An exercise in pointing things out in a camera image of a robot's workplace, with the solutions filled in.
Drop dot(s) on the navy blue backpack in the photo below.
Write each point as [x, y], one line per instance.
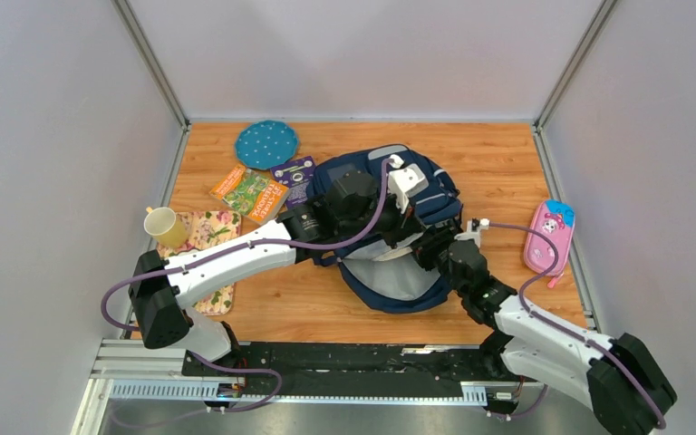
[387, 279]

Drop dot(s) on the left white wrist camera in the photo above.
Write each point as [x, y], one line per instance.
[405, 181]

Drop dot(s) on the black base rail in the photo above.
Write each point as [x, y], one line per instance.
[342, 370]

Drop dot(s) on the purple treehouse book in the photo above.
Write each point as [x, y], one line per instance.
[296, 175]

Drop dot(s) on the teal polka dot plate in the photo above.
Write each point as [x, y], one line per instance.
[265, 144]

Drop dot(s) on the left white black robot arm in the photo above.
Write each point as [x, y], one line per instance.
[357, 205]

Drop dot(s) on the orange treehouse book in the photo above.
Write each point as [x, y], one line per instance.
[252, 195]

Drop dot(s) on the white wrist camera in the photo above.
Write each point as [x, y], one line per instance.
[475, 229]
[405, 181]

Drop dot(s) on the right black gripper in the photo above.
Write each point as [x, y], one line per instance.
[428, 243]

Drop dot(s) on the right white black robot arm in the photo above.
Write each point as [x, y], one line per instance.
[617, 379]

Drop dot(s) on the yellow mug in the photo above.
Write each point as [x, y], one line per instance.
[164, 226]

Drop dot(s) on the floral placemat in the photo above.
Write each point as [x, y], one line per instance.
[208, 229]

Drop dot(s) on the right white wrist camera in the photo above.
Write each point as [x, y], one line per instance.
[475, 229]

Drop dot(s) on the pink cartoon pencil case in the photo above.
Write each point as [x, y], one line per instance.
[556, 221]

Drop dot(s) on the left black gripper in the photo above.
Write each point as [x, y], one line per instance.
[405, 226]

